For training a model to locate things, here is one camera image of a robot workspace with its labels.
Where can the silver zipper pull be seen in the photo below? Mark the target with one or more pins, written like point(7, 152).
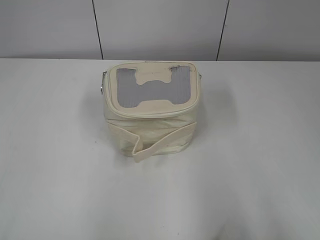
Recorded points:
point(102, 82)

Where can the cream zippered bag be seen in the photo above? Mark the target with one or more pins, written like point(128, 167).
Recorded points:
point(150, 107)

